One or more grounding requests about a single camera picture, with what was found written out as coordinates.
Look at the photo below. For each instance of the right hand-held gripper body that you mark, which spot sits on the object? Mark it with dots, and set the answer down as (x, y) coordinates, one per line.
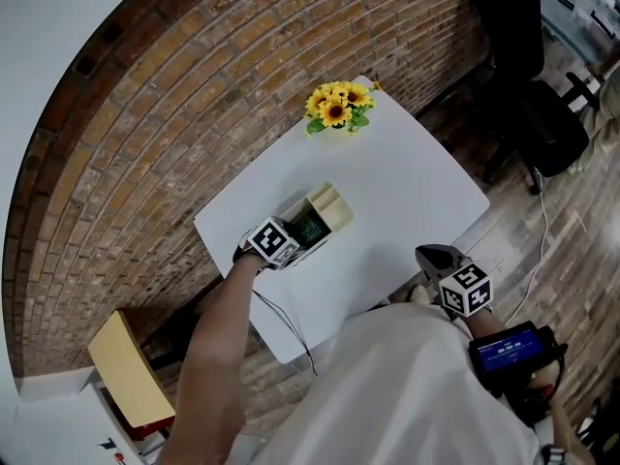
(467, 291)

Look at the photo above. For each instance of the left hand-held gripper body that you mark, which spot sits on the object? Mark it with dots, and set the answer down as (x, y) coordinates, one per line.
(273, 240)

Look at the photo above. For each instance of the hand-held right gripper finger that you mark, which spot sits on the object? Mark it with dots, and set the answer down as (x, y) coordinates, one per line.
(431, 274)
(450, 257)

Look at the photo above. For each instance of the dark green packet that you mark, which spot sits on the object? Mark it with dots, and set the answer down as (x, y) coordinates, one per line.
(312, 228)

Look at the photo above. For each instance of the cream plastic organizer box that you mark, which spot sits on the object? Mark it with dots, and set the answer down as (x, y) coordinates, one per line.
(334, 206)

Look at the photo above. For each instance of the person's left forearm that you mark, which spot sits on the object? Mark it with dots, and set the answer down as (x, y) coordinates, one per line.
(213, 356)

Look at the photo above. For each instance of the person's right forearm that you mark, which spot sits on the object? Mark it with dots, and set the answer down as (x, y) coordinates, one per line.
(484, 327)

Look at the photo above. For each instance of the red box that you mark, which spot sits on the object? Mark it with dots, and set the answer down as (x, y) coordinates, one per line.
(152, 429)

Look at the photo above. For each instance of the person's white shoe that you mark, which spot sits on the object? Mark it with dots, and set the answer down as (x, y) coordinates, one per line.
(419, 294)

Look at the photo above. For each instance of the black wrist-mounted screen device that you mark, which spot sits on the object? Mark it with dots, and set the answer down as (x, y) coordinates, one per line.
(511, 351)

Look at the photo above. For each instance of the white folding table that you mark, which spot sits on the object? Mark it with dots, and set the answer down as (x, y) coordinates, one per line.
(387, 196)

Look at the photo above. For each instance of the person's white shirt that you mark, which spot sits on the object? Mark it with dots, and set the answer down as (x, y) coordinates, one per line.
(397, 395)

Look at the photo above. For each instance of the yellow sunflowers in white pot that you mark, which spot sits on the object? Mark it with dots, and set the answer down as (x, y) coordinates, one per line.
(336, 107)

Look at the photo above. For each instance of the black office chair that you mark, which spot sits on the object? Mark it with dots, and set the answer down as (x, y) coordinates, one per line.
(547, 133)

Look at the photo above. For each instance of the yellow wooden side table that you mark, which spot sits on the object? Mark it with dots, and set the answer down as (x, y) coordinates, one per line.
(128, 371)

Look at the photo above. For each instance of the grey desk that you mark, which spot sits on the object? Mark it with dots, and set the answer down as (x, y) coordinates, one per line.
(567, 27)

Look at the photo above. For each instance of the white cabinet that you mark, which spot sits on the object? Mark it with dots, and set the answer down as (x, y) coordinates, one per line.
(53, 419)

